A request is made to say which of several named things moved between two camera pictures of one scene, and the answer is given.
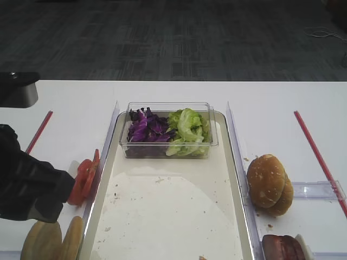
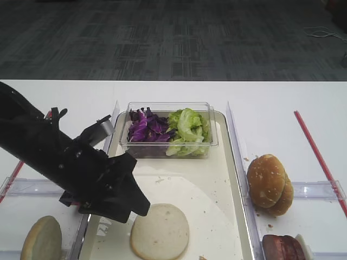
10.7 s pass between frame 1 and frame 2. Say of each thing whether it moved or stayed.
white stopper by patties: stayed
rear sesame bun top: stayed
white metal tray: stayed
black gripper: moved
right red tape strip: stayed
